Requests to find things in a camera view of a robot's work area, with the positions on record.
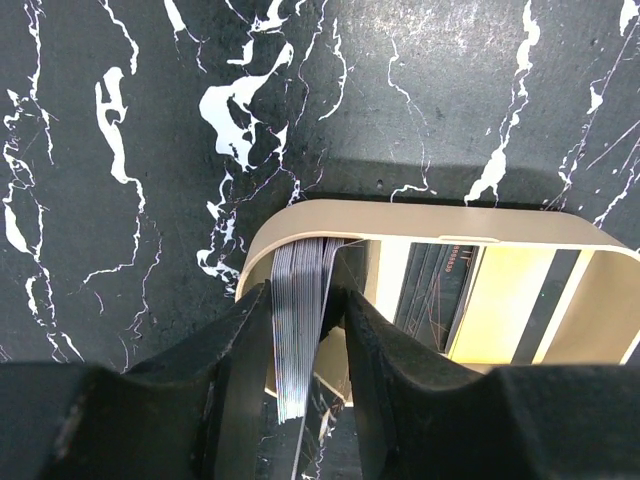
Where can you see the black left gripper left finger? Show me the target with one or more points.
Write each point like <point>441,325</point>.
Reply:
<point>190,412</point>

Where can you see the beige oval plastic tray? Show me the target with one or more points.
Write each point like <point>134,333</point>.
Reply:
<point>596,320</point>

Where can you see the stack of credit cards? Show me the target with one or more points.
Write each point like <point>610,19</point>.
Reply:
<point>300,280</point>

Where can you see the black card in tray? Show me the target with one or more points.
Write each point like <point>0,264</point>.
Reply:
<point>435,288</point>

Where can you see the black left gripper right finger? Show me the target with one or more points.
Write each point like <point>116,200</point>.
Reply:
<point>420,415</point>

